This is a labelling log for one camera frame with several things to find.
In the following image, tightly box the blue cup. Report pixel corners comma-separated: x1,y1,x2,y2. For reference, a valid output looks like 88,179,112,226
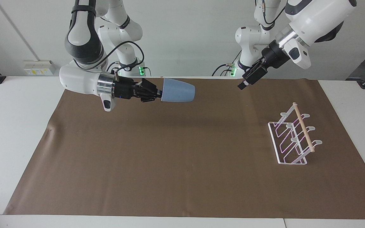
161,78,196,103

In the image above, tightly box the white wall socket box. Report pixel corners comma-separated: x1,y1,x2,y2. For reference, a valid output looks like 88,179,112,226
23,60,56,76

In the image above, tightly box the black cable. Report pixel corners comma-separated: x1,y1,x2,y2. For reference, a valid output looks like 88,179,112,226
262,0,285,25
212,64,234,77
75,41,145,78

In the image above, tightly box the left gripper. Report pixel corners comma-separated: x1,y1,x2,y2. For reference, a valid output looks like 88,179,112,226
260,39,291,70

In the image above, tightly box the white wire cup rack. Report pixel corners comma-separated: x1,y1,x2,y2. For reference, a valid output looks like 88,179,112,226
267,102,323,166

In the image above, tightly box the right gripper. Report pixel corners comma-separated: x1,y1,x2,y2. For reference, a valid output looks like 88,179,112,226
114,78,163,103

